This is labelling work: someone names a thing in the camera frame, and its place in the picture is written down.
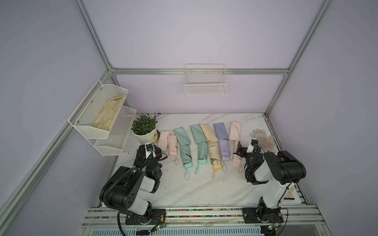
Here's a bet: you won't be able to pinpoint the pink umbrella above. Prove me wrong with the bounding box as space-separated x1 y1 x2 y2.
232 141 244 174
168 135 179 165
229 122 241 141

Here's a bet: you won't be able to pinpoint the purple umbrella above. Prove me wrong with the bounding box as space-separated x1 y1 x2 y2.
218 139 230 173
213 123 229 141

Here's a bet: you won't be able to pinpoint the teal umbrella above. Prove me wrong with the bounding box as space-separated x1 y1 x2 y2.
173 127 191 146
195 142 208 175
190 124 207 144
179 145 193 181

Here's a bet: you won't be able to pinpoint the yellow umbrella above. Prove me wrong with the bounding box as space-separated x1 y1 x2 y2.
208 146 222 179
200 124 219 144

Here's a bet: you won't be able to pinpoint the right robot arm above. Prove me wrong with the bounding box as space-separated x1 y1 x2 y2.
235 139 306 226

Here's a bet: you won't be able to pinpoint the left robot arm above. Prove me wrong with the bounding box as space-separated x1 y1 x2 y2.
99 143 166 236

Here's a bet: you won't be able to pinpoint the white dotted work glove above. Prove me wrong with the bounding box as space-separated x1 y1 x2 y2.
250 129 276 153

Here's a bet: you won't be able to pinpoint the potted green plant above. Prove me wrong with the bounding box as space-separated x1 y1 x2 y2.
131 113 161 144

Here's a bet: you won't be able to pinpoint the cream work glove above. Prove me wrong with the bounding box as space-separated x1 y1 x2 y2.
284 186 295 201

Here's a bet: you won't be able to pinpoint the beige gloves in shelf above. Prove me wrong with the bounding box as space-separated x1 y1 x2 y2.
93 95 126 131

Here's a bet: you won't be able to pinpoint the white two-tier mesh shelf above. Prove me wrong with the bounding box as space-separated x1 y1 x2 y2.
68 81 136 156

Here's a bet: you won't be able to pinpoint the white wire wall basket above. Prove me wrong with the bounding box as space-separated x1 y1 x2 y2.
184 64 228 95

